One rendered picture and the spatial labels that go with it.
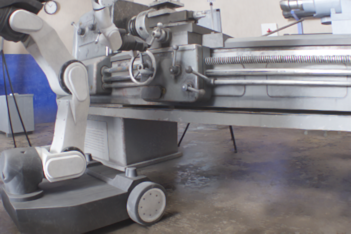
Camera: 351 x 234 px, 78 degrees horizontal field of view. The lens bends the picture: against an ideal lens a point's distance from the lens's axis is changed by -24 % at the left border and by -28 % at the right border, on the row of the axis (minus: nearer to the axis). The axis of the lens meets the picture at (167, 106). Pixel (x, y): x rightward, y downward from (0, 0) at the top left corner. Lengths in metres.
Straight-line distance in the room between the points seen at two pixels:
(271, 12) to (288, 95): 3.68
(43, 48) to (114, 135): 1.15
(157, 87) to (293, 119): 0.78
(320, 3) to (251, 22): 3.59
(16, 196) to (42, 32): 0.63
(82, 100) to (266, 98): 0.88
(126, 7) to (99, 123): 0.95
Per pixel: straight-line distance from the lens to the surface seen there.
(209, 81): 1.45
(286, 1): 1.65
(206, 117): 1.39
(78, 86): 1.08
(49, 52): 1.08
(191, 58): 1.44
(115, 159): 2.08
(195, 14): 1.61
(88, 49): 2.39
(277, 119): 1.22
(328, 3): 1.57
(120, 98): 2.07
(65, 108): 1.13
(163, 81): 1.55
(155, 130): 2.20
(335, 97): 1.34
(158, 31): 1.50
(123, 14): 2.25
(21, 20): 1.03
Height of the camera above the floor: 0.57
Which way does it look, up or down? 3 degrees down
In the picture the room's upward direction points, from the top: 1 degrees counter-clockwise
